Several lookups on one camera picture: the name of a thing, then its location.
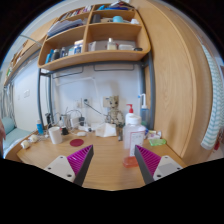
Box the teal bed cushion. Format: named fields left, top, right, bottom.
left=0, top=116, right=33, bottom=158

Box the flat round red coaster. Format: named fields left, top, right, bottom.
left=69, top=138, right=85, bottom=148

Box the wooden shelf unit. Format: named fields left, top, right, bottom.
left=37, top=1, right=152, bottom=72

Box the blue tube white cap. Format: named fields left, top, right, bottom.
left=36, top=119, right=45, bottom=136

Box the striped hanging towel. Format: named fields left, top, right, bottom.
left=200, top=44, right=224, bottom=151

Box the black power adapter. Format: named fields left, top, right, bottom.
left=60, top=125, right=70, bottom=136

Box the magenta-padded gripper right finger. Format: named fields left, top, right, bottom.
left=134, top=144, right=184, bottom=186

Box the green small packet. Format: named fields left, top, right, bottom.
left=148, top=138, right=167, bottom=147

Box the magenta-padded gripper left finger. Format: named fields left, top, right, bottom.
left=43, top=144, right=95, bottom=187

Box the white round roll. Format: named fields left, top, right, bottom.
left=20, top=139, right=31, bottom=150
left=28, top=134, right=39, bottom=144

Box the clear drink bottle white cap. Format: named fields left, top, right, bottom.
left=122, top=115, right=148, bottom=168

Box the white tissue pack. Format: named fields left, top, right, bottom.
left=95, top=122, right=118, bottom=138

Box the black stand device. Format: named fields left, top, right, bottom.
left=45, top=112, right=54, bottom=129

